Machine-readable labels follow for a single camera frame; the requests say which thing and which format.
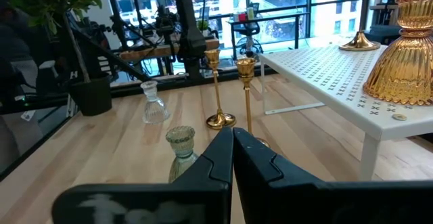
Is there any black tripod equipment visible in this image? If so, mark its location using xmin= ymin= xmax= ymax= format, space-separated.
xmin=110 ymin=12 xmax=179 ymax=49

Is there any medium gold candlestick holder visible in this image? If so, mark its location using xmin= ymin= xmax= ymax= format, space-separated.
xmin=234 ymin=58 xmax=271 ymax=149
xmin=204 ymin=49 xmax=237 ymax=131

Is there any clear ribbed glass candle holder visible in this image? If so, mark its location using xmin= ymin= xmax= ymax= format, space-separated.
xmin=140 ymin=80 xmax=170 ymax=125

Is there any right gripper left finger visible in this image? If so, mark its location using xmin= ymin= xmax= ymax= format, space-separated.
xmin=52 ymin=127 xmax=234 ymax=224

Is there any black plant pot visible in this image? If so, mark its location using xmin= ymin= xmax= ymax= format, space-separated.
xmin=68 ymin=73 xmax=113 ymax=117

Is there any tall gold candlestick holder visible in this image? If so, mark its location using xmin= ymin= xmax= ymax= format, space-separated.
xmin=338 ymin=27 xmax=382 ymax=52

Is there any white perforated metal shelf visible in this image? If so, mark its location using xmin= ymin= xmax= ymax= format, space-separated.
xmin=259 ymin=36 xmax=433 ymax=181

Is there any black office chair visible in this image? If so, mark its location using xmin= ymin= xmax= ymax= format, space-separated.
xmin=235 ymin=21 xmax=265 ymax=56

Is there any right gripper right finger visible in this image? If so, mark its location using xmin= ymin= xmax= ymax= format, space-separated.
xmin=233 ymin=128 xmax=433 ymax=224

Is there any amber ribbed glass candle holder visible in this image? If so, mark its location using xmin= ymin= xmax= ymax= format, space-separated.
xmin=363 ymin=0 xmax=433 ymax=106

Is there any green ribbed glass candle holder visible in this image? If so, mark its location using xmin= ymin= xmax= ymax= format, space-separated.
xmin=165 ymin=125 xmax=200 ymax=183

